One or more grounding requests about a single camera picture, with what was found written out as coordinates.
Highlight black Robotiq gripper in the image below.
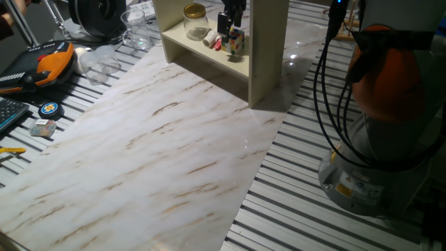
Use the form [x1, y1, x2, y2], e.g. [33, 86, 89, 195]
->
[217, 0, 247, 45]

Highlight multicoloured Rubik's cube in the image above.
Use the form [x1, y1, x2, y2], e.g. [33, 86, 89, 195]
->
[221, 27, 245, 56]

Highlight forearm in dark red sleeve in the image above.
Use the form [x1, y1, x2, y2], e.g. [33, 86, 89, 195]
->
[0, 3, 17, 41]

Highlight cream wooden shelf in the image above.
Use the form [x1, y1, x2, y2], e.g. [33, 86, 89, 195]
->
[152, 0, 290, 108]

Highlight operator bare hand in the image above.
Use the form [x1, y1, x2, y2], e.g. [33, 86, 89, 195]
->
[10, 0, 32, 17]

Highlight glass jar gold lid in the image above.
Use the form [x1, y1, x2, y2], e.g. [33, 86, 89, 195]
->
[183, 3, 210, 42]

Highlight white power strip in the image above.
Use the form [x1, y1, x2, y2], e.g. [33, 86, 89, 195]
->
[128, 0, 157, 20]

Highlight clear glass beaker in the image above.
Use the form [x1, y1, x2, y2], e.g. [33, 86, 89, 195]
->
[120, 8, 153, 51]

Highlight wooden slat rack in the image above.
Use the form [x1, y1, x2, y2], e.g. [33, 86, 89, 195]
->
[343, 0, 363, 43]

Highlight clear plastic cup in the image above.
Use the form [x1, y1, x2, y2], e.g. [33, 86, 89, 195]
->
[94, 45, 121, 75]
[79, 51, 108, 86]

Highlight black filament spool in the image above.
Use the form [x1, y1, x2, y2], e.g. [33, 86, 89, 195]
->
[68, 0, 127, 39]

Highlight white ball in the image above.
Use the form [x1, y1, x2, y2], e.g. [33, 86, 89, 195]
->
[73, 47, 88, 74]

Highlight marble patterned mat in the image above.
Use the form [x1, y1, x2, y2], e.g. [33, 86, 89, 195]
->
[0, 0, 328, 251]

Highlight silver metal stand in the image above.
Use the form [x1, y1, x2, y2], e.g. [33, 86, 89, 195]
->
[41, 0, 84, 41]

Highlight orange black teach pendant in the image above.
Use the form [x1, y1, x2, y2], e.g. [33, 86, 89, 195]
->
[0, 40, 76, 95]

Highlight round black puck blue logo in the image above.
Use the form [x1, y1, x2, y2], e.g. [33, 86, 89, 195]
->
[38, 100, 66, 121]

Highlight aluminium profile pole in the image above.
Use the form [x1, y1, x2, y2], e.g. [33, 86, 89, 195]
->
[3, 0, 40, 48]

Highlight clear box coloured clips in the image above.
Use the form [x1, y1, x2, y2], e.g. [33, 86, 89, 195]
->
[29, 119, 57, 138]

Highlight black plug cable blue light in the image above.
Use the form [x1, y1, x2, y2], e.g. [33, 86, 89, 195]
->
[325, 0, 349, 45]

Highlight yellow handled tool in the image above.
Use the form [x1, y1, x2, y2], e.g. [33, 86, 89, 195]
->
[0, 146, 27, 165]

